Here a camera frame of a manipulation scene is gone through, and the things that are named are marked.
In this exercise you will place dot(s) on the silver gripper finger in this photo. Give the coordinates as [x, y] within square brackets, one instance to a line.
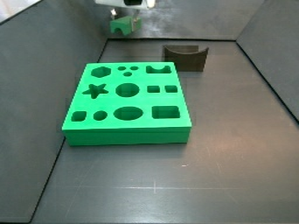
[135, 19]
[114, 13]

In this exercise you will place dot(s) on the green arch block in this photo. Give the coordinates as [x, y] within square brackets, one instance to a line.
[123, 25]

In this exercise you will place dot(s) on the green shape-sorter board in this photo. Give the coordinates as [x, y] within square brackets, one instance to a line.
[127, 103]

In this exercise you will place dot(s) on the dark curved fixture block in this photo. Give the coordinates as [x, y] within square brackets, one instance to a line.
[188, 57]

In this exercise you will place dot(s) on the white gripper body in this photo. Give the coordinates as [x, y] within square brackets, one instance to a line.
[148, 4]

